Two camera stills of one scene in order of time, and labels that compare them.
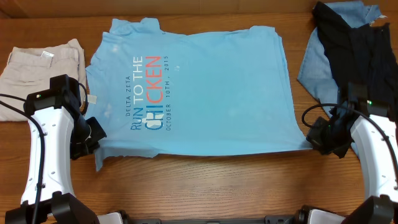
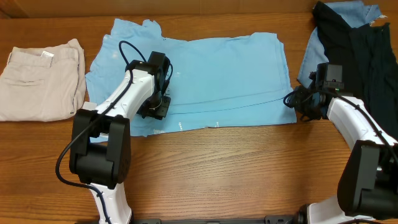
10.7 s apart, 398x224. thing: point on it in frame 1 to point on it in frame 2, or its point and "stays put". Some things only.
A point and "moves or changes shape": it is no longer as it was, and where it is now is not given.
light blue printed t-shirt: x=216 y=92 moves or changes shape
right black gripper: x=314 y=139 to x=295 y=99
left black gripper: x=98 y=134 to x=161 y=112
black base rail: x=268 y=219 stays put
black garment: x=362 y=55 stays put
